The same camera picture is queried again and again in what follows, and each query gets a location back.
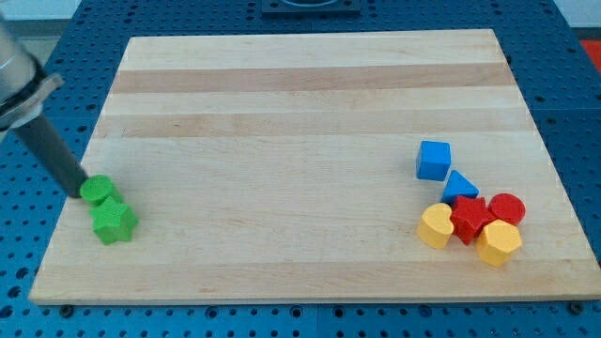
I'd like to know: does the green circle block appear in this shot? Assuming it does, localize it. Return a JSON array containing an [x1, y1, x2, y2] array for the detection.
[[79, 175, 123, 207]]

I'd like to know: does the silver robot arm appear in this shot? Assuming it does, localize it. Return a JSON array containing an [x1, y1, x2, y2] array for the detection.
[[1, 17, 65, 139]]

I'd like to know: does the red star block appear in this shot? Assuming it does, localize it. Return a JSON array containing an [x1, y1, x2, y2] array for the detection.
[[450, 195, 496, 246]]

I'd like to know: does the green star block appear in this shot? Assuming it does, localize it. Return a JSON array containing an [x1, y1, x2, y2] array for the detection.
[[89, 197, 139, 245]]

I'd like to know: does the red circle block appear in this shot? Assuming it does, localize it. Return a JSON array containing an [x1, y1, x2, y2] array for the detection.
[[487, 192, 526, 225]]

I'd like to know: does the blue cube block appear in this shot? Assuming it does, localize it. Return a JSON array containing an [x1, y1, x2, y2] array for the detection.
[[416, 140, 452, 181]]

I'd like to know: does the yellow heart block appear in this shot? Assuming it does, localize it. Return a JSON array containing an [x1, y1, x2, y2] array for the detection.
[[416, 203, 455, 249]]

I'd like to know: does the blue triangle block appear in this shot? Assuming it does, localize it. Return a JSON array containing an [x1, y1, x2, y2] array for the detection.
[[440, 170, 480, 205]]

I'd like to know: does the yellow hexagon block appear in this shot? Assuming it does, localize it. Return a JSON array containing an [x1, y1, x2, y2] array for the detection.
[[475, 220, 522, 267]]

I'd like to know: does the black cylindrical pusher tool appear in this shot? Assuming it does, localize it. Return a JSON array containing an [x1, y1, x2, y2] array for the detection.
[[13, 115, 88, 198]]

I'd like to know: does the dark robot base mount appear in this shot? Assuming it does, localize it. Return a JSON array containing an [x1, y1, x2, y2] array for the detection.
[[258, 0, 362, 16]]

